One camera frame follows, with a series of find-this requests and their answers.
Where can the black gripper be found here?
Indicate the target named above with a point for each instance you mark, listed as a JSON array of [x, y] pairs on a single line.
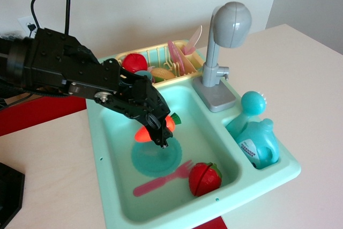
[[138, 99]]

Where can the orange toy carrot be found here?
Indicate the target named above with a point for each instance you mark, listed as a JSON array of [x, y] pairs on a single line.
[[142, 135]]

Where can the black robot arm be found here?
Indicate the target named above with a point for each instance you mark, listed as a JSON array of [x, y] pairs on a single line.
[[59, 61]]

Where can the teal toy plate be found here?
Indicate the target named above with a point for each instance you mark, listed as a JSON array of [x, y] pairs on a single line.
[[154, 161]]

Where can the pink toy plate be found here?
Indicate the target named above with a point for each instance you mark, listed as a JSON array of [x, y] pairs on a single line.
[[176, 57]]

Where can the pink toy fork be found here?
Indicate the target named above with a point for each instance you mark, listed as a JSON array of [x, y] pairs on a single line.
[[181, 172]]

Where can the mint green toy sink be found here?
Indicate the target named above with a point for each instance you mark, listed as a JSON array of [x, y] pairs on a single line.
[[203, 138]]

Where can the red toy strawberry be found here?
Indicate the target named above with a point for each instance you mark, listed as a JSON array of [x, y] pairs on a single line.
[[204, 178]]

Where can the yellow toy corn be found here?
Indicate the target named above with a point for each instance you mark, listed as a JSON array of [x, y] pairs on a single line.
[[161, 74]]

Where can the teal toy cup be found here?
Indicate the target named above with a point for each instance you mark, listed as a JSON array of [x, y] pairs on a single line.
[[144, 74]]

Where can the yellow dish rack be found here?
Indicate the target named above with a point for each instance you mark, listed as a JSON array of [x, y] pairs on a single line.
[[158, 56]]

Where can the red toy tomato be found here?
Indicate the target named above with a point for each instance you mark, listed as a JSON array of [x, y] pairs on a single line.
[[134, 62]]

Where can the pink toy knife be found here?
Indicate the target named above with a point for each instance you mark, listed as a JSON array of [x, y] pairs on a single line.
[[190, 47]]

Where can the teal cleanser bottle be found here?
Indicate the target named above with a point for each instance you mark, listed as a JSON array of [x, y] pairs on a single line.
[[259, 144]]

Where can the teal dish brush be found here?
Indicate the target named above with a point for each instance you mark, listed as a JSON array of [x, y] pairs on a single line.
[[253, 103]]

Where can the black base block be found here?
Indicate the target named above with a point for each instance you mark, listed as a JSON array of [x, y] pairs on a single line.
[[12, 192]]

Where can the white wall outlet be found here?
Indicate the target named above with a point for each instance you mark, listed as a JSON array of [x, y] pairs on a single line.
[[28, 25]]

